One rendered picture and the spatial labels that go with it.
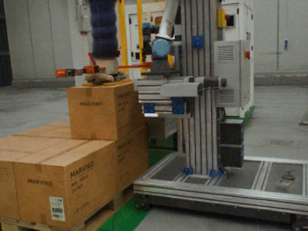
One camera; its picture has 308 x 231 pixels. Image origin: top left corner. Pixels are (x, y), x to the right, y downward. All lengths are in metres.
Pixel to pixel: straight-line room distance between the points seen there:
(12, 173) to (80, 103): 0.71
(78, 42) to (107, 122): 1.88
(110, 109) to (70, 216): 0.82
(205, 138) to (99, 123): 0.81
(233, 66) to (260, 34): 9.29
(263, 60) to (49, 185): 10.12
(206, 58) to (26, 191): 1.52
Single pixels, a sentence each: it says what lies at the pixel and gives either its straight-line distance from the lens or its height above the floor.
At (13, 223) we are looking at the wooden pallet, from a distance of 2.54.
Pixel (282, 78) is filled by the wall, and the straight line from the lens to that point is 11.57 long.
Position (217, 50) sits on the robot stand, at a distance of 2.49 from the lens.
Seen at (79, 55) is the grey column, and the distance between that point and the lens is 4.29.
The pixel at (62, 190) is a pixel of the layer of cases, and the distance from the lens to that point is 2.17.
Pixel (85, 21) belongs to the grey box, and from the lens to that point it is 4.28.
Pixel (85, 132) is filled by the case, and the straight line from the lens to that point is 2.69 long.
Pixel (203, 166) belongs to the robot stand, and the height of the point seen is 0.29.
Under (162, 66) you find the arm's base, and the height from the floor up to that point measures 1.07.
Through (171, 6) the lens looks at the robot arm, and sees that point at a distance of 2.39.
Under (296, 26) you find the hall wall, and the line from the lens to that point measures 11.68.
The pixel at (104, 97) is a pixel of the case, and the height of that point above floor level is 0.87.
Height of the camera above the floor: 1.16
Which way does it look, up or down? 10 degrees down
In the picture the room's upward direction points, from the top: 3 degrees counter-clockwise
